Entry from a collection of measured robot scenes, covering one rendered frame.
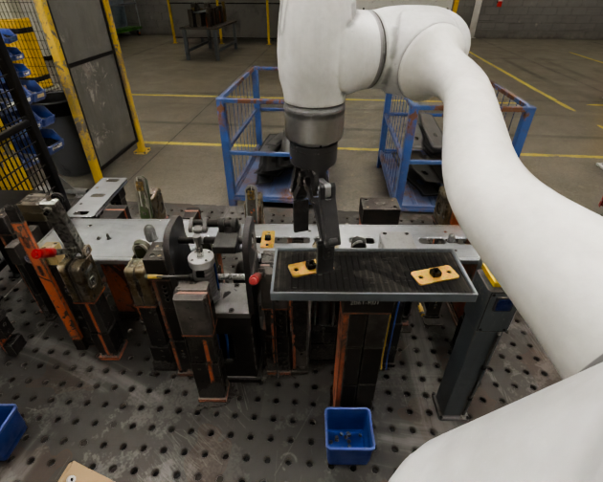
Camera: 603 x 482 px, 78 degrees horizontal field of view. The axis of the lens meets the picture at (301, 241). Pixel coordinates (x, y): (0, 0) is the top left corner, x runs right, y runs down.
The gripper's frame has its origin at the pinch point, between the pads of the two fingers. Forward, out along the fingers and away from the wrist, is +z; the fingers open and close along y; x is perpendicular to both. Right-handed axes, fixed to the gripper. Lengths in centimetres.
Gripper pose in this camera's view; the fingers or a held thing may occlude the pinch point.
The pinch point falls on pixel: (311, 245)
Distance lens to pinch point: 69.7
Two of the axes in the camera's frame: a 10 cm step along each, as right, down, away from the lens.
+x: -9.5, 1.8, -2.5
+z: 0.0, 8.2, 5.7
